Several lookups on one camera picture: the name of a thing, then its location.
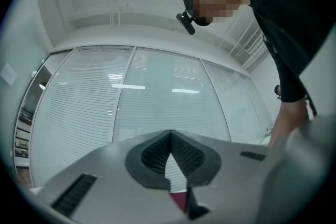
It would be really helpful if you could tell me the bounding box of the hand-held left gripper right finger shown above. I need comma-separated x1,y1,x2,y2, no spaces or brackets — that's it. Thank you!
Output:
170,130,288,224

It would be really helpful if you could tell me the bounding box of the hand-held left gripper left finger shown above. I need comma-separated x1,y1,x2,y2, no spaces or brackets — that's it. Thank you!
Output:
36,130,188,224

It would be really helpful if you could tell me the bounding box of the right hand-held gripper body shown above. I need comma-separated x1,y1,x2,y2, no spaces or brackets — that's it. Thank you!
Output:
259,114,336,224

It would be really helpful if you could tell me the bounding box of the person's right forearm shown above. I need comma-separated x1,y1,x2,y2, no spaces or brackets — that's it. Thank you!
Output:
268,101,310,148

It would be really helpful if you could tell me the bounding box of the dark red book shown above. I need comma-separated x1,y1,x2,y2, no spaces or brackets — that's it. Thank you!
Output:
169,191,188,212

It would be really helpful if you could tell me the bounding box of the white shelf unit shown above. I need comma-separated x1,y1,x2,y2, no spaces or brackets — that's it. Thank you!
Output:
13,101,35,167

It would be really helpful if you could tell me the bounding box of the white ceiling vent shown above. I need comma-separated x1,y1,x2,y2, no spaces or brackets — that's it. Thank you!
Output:
241,28,269,68

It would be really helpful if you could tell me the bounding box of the white paper sign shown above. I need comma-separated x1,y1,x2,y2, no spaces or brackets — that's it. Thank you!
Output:
0,62,18,87

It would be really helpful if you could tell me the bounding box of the person's black shirt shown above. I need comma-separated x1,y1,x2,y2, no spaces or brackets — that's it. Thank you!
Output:
222,0,336,103

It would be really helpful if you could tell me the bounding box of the black head camera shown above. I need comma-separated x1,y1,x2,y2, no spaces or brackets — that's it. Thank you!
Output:
176,12,196,36

